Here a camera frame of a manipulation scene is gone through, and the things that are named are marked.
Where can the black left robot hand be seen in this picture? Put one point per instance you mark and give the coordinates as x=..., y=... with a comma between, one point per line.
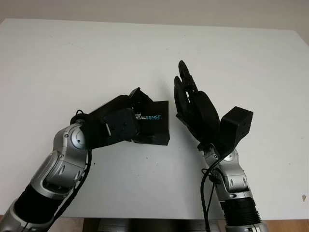
x=111, y=108

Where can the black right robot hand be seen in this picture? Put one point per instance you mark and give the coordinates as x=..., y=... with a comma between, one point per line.
x=198, y=111

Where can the black RealSense box lid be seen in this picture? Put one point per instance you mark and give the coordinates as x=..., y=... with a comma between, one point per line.
x=154, y=118

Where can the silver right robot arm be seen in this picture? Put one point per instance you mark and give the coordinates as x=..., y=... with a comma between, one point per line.
x=231, y=178

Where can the black box base foam insert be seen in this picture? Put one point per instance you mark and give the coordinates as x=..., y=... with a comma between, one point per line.
x=161, y=138

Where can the dark robot torso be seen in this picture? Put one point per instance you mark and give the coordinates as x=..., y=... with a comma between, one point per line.
x=149, y=224

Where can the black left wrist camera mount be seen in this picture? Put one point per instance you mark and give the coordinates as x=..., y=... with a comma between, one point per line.
x=118, y=125

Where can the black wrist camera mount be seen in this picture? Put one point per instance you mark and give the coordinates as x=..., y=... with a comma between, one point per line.
x=235, y=128
x=118, y=125

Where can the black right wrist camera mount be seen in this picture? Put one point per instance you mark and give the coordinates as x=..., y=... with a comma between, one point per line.
x=235, y=128

